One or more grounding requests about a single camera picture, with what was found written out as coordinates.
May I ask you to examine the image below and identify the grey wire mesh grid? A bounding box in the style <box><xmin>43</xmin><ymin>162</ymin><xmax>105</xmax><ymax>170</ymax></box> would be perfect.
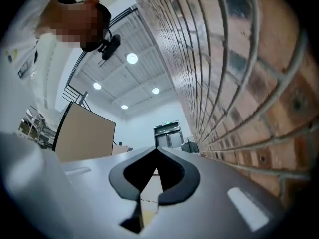
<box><xmin>159</xmin><ymin>0</ymin><xmax>315</xmax><ymax>205</ymax></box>

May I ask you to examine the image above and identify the badge on shirt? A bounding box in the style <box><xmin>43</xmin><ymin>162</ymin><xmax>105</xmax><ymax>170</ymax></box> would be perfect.
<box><xmin>16</xmin><ymin>60</ymin><xmax>35</xmax><ymax>80</ymax></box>

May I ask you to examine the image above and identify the cardboard box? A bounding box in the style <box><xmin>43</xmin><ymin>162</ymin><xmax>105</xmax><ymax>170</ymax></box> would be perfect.
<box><xmin>112</xmin><ymin>143</ymin><xmax>134</xmax><ymax>155</ymax></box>

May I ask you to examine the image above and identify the person's white shirt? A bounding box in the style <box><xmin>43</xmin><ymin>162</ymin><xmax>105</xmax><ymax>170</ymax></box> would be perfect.
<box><xmin>0</xmin><ymin>0</ymin><xmax>87</xmax><ymax>117</ymax></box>

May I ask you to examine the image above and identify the brown partition board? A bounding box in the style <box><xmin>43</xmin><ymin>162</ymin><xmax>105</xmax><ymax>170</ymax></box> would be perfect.
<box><xmin>51</xmin><ymin>101</ymin><xmax>117</xmax><ymax>163</ymax></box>

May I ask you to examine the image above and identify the black stair railing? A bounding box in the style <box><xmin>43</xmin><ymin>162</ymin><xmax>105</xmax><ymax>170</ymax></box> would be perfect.
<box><xmin>61</xmin><ymin>84</ymin><xmax>92</xmax><ymax>112</ymax></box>

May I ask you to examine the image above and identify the black head-mounted camera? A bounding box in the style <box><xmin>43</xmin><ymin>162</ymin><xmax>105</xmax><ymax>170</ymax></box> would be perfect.
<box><xmin>97</xmin><ymin>33</ymin><xmax>122</xmax><ymax>61</ymax></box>

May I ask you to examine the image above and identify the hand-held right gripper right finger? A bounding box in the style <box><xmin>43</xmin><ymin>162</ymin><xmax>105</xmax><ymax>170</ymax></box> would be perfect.
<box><xmin>156</xmin><ymin>146</ymin><xmax>201</xmax><ymax>206</ymax></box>

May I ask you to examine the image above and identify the metal storage shelf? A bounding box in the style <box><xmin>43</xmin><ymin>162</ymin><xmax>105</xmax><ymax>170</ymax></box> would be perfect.
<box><xmin>18</xmin><ymin>105</ymin><xmax>58</xmax><ymax>149</ymax></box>

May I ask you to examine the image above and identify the grey double door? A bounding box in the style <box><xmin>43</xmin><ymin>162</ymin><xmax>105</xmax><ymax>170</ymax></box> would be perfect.
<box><xmin>153</xmin><ymin>119</ymin><xmax>185</xmax><ymax>149</ymax></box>

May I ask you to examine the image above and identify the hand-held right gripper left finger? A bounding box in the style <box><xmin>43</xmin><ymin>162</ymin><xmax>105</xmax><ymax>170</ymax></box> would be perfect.
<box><xmin>108</xmin><ymin>146</ymin><xmax>158</xmax><ymax>202</ymax></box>

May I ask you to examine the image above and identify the person's head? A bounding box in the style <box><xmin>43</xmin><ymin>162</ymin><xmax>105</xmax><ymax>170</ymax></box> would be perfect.
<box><xmin>34</xmin><ymin>0</ymin><xmax>113</xmax><ymax>53</ymax></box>

